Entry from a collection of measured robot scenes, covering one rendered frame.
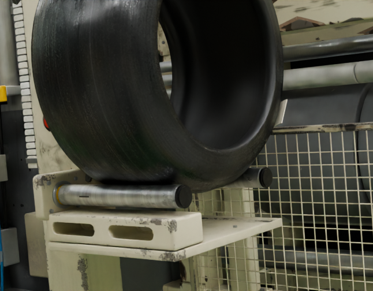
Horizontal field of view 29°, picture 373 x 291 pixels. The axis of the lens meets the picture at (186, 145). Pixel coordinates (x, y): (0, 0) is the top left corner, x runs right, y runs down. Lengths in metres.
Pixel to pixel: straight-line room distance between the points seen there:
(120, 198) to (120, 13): 0.37
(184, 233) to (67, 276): 0.45
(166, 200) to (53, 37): 0.37
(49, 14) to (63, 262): 0.61
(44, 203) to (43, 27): 0.39
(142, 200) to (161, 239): 0.09
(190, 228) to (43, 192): 0.36
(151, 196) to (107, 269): 0.40
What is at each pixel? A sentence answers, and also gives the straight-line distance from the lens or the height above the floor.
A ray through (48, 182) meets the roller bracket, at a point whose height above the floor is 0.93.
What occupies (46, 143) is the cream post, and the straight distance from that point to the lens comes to 1.71.
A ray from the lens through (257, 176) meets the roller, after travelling 1.56.
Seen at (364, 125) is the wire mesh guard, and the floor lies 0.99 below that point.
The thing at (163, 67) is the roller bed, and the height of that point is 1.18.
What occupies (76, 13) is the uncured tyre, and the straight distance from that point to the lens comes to 1.34.
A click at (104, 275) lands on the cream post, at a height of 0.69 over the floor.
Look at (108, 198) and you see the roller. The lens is 1.46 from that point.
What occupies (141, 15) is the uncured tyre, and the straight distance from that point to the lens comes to 1.29.
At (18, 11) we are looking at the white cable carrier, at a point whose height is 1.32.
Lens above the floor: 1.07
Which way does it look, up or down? 3 degrees down
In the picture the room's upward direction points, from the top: 5 degrees counter-clockwise
